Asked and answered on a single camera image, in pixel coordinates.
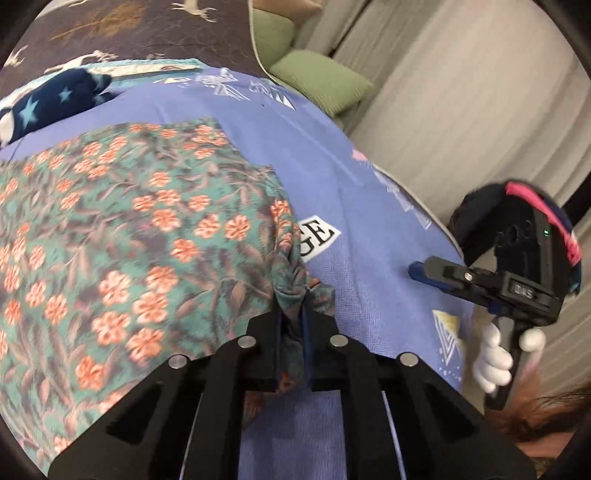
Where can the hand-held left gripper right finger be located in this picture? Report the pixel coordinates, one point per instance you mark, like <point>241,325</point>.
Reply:
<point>307,341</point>

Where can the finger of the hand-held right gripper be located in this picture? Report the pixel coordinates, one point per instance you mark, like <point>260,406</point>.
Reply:
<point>443,272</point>

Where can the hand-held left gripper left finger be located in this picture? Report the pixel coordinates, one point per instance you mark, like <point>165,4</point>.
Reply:
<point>277,337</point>

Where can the teal floral shirt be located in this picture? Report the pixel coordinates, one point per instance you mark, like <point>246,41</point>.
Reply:
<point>138,254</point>

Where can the person's right hand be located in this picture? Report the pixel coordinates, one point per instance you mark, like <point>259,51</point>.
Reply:
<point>494,364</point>

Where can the blue printed bedsheet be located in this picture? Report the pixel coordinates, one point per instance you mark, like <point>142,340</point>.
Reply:
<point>369,207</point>

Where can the person's brown hair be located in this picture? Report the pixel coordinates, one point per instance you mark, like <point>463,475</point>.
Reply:
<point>545,415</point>

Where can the green pillow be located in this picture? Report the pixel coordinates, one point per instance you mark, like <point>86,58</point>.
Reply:
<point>323,81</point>
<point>272,37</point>

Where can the white folded quilt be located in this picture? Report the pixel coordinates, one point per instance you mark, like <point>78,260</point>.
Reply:
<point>138,69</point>

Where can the pink pillow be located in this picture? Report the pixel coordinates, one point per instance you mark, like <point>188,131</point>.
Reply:
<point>286,4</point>

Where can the navy star pillow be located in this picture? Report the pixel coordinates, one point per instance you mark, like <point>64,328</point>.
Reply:
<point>51,106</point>

